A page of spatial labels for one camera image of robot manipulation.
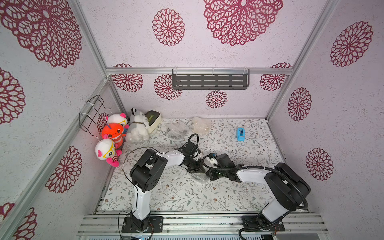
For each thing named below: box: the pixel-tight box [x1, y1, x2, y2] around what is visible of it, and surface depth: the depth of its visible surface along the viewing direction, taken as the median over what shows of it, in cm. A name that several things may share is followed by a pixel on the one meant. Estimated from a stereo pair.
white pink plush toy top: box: [105, 112, 130, 129], surface depth 97 cm
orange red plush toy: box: [101, 123, 124, 149], surface depth 90 cm
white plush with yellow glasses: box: [95, 138, 122, 168], surface depth 82 cm
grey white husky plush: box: [125, 107, 150, 143], surface depth 102 cm
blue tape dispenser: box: [237, 127, 246, 142], surface depth 111 cm
